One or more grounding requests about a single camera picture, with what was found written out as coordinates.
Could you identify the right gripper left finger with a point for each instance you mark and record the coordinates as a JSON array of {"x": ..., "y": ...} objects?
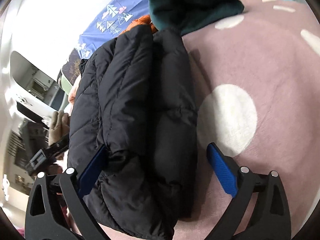
[{"x": 44, "y": 217}]

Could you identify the green striped cushion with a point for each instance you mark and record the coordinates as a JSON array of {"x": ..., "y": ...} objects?
[{"x": 64, "y": 83}]

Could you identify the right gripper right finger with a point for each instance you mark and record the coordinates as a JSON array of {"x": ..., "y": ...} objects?
[{"x": 270, "y": 218}]

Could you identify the dark tree-print blanket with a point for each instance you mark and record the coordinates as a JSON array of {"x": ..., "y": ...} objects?
[{"x": 70, "y": 70}]

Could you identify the dark teal folded garment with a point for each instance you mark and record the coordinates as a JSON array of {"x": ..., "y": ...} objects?
[{"x": 187, "y": 16}]

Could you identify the brown fleece folded garment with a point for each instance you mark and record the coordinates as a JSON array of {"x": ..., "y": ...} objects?
[{"x": 59, "y": 127}]

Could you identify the blue tree-print sheet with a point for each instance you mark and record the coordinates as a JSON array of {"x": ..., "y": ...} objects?
[{"x": 110, "y": 23}]

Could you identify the peach folded quilted jacket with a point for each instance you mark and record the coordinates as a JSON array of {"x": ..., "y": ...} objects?
[{"x": 72, "y": 93}]

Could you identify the person's left hand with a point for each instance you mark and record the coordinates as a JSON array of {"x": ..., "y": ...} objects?
[{"x": 53, "y": 169}]

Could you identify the pink dotted bed cover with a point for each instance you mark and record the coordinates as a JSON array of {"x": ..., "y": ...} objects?
[{"x": 256, "y": 80}]

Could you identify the black puffer jacket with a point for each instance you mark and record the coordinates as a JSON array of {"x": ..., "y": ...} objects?
[{"x": 136, "y": 99}]

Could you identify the orange folded puffer jacket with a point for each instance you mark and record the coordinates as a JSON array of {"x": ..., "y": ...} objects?
[{"x": 143, "y": 20}]

